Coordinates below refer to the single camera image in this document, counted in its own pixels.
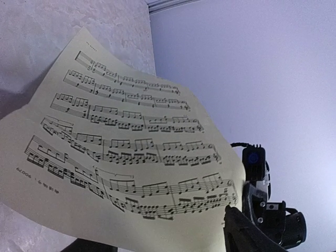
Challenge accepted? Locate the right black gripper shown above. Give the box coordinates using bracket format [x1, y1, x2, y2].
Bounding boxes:
[242, 182, 286, 239]

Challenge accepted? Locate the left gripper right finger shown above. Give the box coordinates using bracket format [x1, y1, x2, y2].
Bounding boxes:
[224, 205, 285, 252]

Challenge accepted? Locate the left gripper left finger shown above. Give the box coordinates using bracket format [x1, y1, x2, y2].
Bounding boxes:
[61, 238, 118, 252]

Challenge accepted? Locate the yellowed sheet music page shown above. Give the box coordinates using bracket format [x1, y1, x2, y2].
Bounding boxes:
[1, 28, 245, 251]

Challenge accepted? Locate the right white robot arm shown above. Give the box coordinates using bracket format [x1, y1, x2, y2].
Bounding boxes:
[242, 183, 307, 249]

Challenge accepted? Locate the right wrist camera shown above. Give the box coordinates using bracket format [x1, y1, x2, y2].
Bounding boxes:
[241, 143, 271, 195]

